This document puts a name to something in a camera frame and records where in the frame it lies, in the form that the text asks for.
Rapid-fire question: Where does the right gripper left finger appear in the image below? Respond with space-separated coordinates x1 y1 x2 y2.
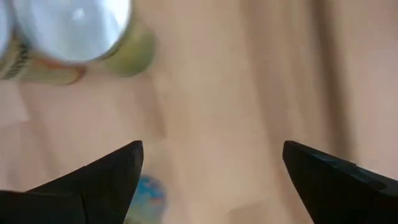
0 139 145 224

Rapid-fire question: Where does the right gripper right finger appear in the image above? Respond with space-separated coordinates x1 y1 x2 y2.
282 139 398 224

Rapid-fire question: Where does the tin can blue label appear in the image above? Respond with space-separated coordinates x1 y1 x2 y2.
124 174 168 224

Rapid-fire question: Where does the tin can colourful label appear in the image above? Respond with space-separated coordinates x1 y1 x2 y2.
0 0 87 86

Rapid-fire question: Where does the tin can green label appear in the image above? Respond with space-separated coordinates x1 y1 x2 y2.
11 0 157 78

